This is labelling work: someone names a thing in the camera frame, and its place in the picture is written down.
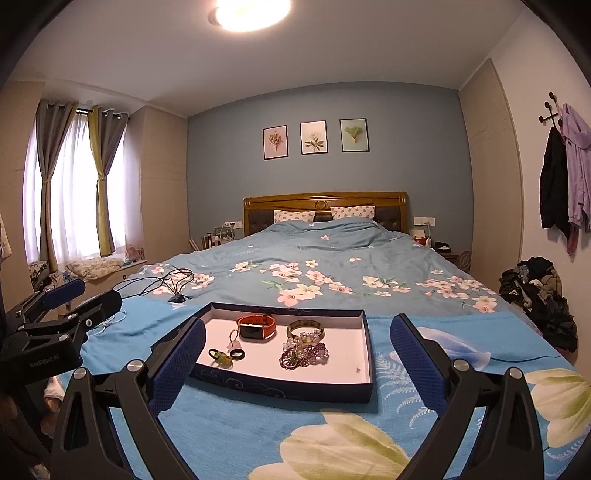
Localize framed green leaf picture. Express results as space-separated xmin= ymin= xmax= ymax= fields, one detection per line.
xmin=340 ymin=118 xmax=369 ymax=153

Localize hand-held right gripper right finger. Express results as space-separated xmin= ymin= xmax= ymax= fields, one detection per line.
xmin=390 ymin=314 xmax=546 ymax=480

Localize clear crystal bead bracelet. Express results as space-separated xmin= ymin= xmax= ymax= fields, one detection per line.
xmin=284 ymin=335 xmax=329 ymax=363

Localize white earphones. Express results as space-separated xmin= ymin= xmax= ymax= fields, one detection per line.
xmin=88 ymin=308 xmax=127 ymax=330

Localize folded pale blanket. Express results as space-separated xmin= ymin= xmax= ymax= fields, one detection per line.
xmin=65 ymin=258 xmax=124 ymax=280

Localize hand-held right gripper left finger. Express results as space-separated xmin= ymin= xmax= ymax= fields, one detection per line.
xmin=32 ymin=316 xmax=207 ymax=480

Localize pile of dark clothes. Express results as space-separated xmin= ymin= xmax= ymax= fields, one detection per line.
xmin=499 ymin=257 xmax=579 ymax=352

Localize framed pink flower picture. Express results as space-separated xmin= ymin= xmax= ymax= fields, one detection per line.
xmin=263 ymin=124 xmax=289 ymax=160

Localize bedside table clutter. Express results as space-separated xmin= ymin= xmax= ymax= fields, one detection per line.
xmin=411 ymin=226 xmax=472 ymax=273

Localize bedside bottles and chargers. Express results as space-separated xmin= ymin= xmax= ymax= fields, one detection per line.
xmin=188 ymin=228 xmax=238 ymax=252

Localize orange smartwatch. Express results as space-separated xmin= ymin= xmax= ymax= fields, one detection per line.
xmin=236 ymin=314 xmax=278 ymax=342

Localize grey-blue floral duvet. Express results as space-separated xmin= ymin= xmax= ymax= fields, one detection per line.
xmin=115 ymin=218 xmax=502 ymax=319

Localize black charger cable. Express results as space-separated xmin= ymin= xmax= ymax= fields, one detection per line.
xmin=113 ymin=264 xmax=195 ymax=304

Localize purple jacket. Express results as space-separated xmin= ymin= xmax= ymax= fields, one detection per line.
xmin=560 ymin=102 xmax=591 ymax=229

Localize wooden bed headboard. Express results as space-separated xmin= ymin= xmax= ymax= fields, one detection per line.
xmin=243 ymin=191 xmax=410 ymax=238

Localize black jacket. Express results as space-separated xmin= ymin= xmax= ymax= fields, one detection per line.
xmin=539 ymin=124 xmax=573 ymax=238

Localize grey and yellow curtain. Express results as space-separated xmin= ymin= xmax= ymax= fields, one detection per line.
xmin=88 ymin=105 xmax=129 ymax=258
xmin=34 ymin=99 xmax=79 ymax=273

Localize spotted white pillow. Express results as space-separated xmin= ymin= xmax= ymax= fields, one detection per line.
xmin=273 ymin=210 xmax=317 ymax=224
xmin=330 ymin=206 xmax=377 ymax=220

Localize blue flower print blanket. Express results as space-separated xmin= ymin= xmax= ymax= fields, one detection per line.
xmin=41 ymin=295 xmax=591 ymax=480

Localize white sheer curtain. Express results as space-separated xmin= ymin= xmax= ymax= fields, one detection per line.
xmin=25 ymin=113 xmax=105 ymax=264

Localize purple beaded bracelet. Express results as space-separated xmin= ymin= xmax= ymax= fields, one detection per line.
xmin=278 ymin=344 xmax=324 ymax=370

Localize framed white flower picture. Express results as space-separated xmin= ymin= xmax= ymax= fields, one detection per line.
xmin=300 ymin=121 xmax=328 ymax=155

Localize green-brown bangle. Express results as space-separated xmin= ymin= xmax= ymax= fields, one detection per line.
xmin=286 ymin=320 xmax=325 ymax=344

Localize dark blue shallow box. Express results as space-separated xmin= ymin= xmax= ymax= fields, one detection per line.
xmin=189 ymin=302 xmax=376 ymax=404

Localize beige wardrobe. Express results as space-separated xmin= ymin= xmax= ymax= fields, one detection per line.
xmin=139 ymin=105 xmax=190 ymax=264
xmin=458 ymin=58 xmax=525 ymax=287

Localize round ceiling lamp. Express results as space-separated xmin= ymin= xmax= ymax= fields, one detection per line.
xmin=208 ymin=0 xmax=293 ymax=33

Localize black wall coat rack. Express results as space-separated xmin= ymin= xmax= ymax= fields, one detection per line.
xmin=538 ymin=91 xmax=566 ymax=127

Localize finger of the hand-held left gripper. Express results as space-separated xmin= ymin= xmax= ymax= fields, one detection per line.
xmin=14 ymin=278 xmax=87 ymax=324
xmin=16 ymin=290 xmax=123 ymax=343

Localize beige window bench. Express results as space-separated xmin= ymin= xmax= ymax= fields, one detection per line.
xmin=28 ymin=258 xmax=148 ymax=305

